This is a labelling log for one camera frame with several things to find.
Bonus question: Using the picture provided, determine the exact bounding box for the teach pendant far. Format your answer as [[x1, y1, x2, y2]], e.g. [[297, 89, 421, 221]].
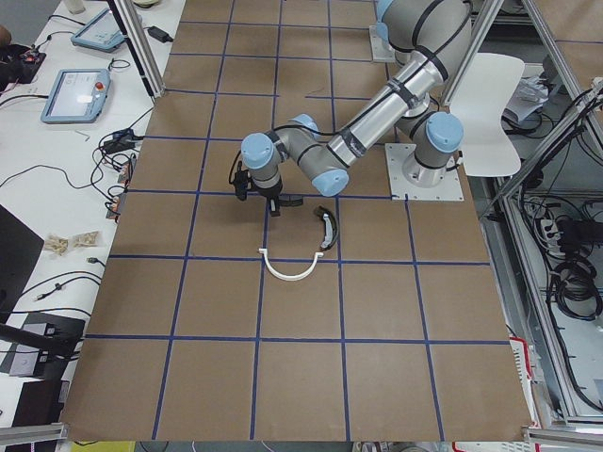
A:
[[71, 8, 124, 53]]

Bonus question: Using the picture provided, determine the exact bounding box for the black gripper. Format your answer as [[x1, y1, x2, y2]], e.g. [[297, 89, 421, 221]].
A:
[[233, 162, 303, 218]]

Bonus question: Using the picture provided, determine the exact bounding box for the white plastic chair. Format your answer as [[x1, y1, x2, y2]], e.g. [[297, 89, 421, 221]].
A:
[[449, 53, 525, 177]]

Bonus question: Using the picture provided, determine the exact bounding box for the teach pendant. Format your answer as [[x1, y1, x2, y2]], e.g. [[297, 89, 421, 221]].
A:
[[41, 68, 111, 124], [71, 8, 124, 53]]

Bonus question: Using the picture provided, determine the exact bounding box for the black power adapter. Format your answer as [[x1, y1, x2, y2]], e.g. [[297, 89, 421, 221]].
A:
[[146, 25, 173, 43]]

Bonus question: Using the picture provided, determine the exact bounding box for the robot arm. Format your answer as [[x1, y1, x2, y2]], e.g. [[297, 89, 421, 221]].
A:
[[231, 1, 472, 216]]

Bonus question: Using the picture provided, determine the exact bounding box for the teach pendant near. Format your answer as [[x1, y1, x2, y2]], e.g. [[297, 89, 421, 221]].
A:
[[41, 68, 111, 124]]

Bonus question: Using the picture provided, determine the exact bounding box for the olive curved brake shoe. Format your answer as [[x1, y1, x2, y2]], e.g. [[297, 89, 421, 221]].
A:
[[314, 205, 339, 251]]

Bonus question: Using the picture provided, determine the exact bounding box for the aluminium frame post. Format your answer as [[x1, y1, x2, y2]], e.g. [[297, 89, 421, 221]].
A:
[[107, 0, 165, 99]]

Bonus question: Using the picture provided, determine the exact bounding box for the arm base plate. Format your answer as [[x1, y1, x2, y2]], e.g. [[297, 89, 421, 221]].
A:
[[368, 22, 397, 63], [385, 143, 464, 202]]

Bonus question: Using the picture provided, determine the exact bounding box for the white curved plastic part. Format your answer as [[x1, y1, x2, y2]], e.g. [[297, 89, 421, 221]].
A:
[[257, 248, 324, 283]]

